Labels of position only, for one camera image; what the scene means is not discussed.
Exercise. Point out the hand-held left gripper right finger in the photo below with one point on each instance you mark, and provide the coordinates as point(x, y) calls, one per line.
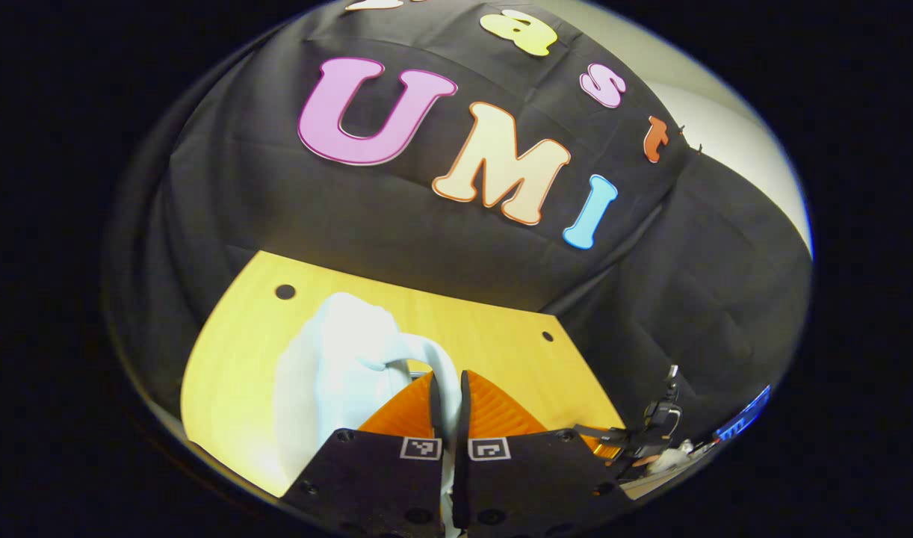
point(464, 411)

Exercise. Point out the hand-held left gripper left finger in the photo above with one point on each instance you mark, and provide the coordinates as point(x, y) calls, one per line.
point(435, 411)

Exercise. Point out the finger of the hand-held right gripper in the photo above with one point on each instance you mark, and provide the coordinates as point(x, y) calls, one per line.
point(602, 436)

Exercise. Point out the black backdrop cloth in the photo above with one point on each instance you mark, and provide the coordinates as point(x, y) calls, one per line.
point(426, 224)

